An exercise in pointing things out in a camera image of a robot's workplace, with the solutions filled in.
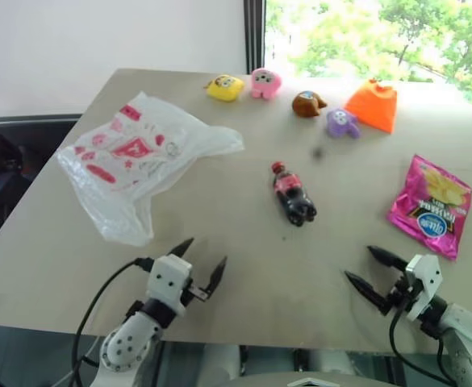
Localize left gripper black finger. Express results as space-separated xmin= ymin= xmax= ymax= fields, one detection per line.
xmin=203 ymin=256 xmax=228 ymax=293
xmin=169 ymin=237 xmax=195 ymax=259

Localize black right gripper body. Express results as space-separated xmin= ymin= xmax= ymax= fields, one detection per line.
xmin=380 ymin=268 xmax=418 ymax=318

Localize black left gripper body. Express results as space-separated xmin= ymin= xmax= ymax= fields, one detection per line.
xmin=181 ymin=277 xmax=213 ymax=308

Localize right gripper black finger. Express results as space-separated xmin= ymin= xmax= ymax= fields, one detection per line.
xmin=365 ymin=245 xmax=408 ymax=276
xmin=344 ymin=270 xmax=391 ymax=315

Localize pink chips packet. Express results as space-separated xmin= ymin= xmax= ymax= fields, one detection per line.
xmin=385 ymin=153 xmax=472 ymax=262

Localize clear red-printed plastic bag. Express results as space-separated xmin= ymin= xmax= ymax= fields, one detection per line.
xmin=56 ymin=90 xmax=246 ymax=248

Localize small cola bottle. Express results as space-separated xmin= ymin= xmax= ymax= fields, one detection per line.
xmin=270 ymin=160 xmax=318 ymax=229

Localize silver robot torso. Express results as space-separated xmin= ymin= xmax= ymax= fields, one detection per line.
xmin=166 ymin=343 xmax=386 ymax=387

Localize purple plush toy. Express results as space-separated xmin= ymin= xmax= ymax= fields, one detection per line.
xmin=325 ymin=106 xmax=361 ymax=140

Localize orange triangular plush toy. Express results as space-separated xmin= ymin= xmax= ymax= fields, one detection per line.
xmin=344 ymin=77 xmax=399 ymax=135

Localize yellow plush toy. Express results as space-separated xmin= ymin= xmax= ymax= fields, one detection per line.
xmin=205 ymin=73 xmax=245 ymax=102

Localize brown plush toy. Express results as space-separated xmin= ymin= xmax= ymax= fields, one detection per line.
xmin=291 ymin=90 xmax=328 ymax=119

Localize pink plush toy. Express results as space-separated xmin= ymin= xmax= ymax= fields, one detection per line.
xmin=250 ymin=67 xmax=284 ymax=100

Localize dark grey chair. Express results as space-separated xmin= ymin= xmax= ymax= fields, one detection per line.
xmin=0 ymin=114 xmax=84 ymax=259

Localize green trees outside window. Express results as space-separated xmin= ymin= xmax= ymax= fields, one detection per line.
xmin=265 ymin=0 xmax=472 ymax=110

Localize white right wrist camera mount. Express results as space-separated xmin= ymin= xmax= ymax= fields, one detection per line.
xmin=403 ymin=253 xmax=443 ymax=323

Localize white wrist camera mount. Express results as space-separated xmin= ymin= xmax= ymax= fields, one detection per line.
xmin=403 ymin=253 xmax=443 ymax=323
xmin=145 ymin=254 xmax=194 ymax=320

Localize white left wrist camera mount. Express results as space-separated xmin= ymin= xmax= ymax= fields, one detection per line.
xmin=145 ymin=254 xmax=194 ymax=320

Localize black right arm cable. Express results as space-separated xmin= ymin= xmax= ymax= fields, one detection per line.
xmin=388 ymin=306 xmax=457 ymax=385

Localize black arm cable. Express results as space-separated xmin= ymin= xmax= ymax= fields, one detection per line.
xmin=388 ymin=306 xmax=457 ymax=385
xmin=69 ymin=257 xmax=155 ymax=387

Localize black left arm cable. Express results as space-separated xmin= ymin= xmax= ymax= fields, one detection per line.
xmin=69 ymin=257 xmax=155 ymax=387

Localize dark window frame post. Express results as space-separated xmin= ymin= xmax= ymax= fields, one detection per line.
xmin=243 ymin=0 xmax=267 ymax=76

